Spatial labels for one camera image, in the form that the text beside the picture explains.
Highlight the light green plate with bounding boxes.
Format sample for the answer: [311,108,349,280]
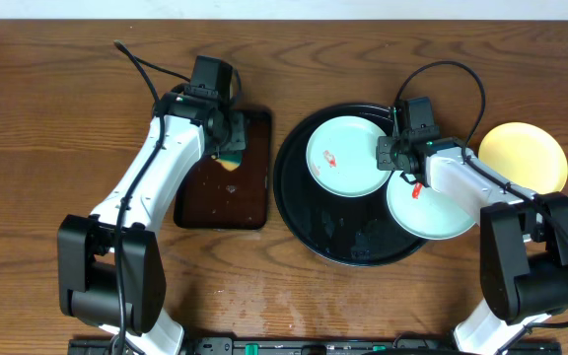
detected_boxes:
[387,175,475,240]

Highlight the black rectangular tray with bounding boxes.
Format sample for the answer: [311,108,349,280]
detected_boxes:
[174,108,272,230]

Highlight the green yellow sponge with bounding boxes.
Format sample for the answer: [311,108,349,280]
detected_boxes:
[211,151,243,172]

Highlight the black round tray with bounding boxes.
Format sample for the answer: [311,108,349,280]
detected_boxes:
[273,103,427,266]

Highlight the yellow plate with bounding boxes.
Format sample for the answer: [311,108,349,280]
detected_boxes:
[478,122,568,194]

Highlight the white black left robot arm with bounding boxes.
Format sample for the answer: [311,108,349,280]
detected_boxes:
[57,92,247,354]

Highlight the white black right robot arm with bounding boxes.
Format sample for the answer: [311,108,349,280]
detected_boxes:
[376,136,568,354]

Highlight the light blue plate front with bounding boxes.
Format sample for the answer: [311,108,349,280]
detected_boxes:
[306,115,390,197]

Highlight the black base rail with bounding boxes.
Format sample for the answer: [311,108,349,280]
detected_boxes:
[67,337,563,355]

